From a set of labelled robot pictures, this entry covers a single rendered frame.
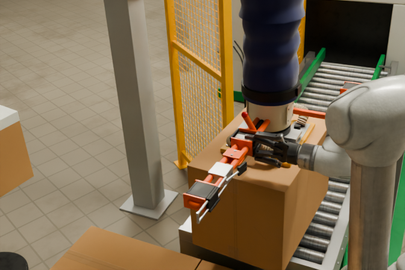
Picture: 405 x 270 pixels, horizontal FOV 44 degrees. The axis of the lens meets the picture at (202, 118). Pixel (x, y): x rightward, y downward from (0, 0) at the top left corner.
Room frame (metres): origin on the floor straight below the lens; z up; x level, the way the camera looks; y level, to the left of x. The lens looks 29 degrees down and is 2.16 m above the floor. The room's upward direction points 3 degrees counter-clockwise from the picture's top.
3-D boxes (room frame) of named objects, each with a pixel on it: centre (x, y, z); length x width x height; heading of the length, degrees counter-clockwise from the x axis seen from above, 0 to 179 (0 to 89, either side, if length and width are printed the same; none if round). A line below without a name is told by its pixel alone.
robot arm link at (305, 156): (1.41, -0.35, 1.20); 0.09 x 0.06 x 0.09; 153
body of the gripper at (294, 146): (1.44, -0.29, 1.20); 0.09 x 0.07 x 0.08; 63
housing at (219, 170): (1.34, -0.05, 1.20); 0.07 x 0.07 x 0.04; 62
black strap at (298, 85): (1.75, -0.27, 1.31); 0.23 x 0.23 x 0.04
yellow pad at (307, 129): (1.70, -0.35, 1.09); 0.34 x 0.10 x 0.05; 152
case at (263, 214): (1.74, -0.25, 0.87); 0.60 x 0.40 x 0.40; 149
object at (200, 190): (1.22, 0.02, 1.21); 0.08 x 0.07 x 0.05; 152
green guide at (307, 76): (3.09, -0.63, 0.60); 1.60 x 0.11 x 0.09; 153
